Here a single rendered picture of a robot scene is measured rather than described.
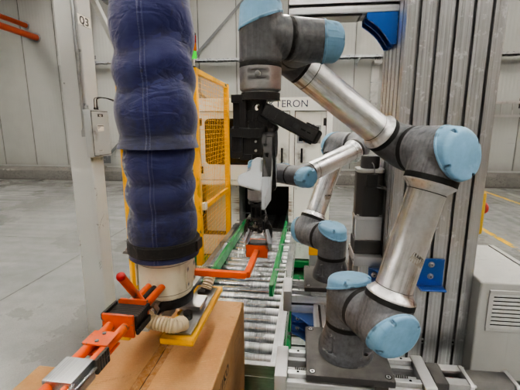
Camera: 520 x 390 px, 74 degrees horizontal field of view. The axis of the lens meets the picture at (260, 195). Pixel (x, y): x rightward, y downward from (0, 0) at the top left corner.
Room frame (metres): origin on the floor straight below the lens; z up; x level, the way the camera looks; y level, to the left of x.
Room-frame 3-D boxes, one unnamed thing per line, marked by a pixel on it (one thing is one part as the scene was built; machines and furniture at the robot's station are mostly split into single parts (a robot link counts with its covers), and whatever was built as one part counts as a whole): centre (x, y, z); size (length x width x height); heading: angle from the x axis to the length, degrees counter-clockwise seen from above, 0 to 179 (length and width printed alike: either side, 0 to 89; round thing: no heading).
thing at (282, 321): (2.53, -0.23, 0.50); 2.31 x 0.05 x 0.19; 172
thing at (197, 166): (3.23, 0.43, 1.05); 1.17 x 0.10 x 2.10; 172
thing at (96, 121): (2.28, 1.06, 1.62); 0.20 x 0.05 x 0.30; 172
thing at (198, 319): (1.04, 0.21, 1.08); 0.34 x 0.10 x 0.05; 172
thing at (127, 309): (0.80, 0.34, 1.18); 0.10 x 0.08 x 0.06; 82
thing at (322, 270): (1.36, -0.30, 1.09); 0.15 x 0.15 x 0.10
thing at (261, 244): (1.31, 0.01, 1.18); 0.09 x 0.08 x 0.05; 82
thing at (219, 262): (2.96, 0.31, 0.60); 1.60 x 0.10 x 0.09; 172
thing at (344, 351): (0.87, -0.24, 1.09); 0.15 x 0.15 x 0.10
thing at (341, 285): (0.86, -0.24, 1.20); 0.13 x 0.12 x 0.14; 19
